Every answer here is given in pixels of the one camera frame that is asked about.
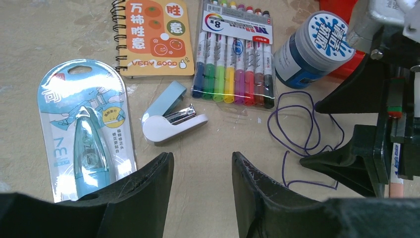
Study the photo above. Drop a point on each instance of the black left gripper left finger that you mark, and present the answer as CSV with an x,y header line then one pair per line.
x,y
132,207

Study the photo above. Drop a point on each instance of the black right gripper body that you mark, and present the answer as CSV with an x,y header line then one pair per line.
x,y
403,95

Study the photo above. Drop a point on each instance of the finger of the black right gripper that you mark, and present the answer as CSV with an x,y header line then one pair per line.
x,y
362,164
359,93

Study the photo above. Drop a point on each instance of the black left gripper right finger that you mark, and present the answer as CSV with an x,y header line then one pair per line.
x,y
267,209

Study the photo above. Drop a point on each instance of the white orange-capped marker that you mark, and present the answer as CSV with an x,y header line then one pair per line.
x,y
396,187

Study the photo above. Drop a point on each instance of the round blue white tub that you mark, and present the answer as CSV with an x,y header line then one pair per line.
x,y
317,48

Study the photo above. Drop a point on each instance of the light blue white stapler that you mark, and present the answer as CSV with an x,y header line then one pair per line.
x,y
160,123

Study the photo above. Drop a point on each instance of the blue white tape package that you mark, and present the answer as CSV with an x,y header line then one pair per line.
x,y
84,114

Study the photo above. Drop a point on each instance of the pack of coloured markers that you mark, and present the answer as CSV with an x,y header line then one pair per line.
x,y
234,60

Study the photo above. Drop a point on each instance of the orange spiral notebook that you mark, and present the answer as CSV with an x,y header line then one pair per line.
x,y
153,38

